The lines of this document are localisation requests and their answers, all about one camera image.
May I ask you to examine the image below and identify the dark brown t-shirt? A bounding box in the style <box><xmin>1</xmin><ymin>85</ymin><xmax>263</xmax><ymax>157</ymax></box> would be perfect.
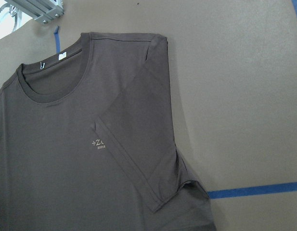
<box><xmin>0</xmin><ymin>32</ymin><xmax>216</xmax><ymax>231</ymax></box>

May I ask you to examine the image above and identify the reacher grabber stick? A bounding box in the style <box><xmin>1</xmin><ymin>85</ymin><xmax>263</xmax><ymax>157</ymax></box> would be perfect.
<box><xmin>0</xmin><ymin>3</ymin><xmax>19</xmax><ymax>32</ymax></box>

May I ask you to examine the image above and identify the aluminium frame post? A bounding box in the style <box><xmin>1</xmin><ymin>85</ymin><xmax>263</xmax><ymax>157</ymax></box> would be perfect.
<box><xmin>6</xmin><ymin>0</ymin><xmax>64</xmax><ymax>24</ymax></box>

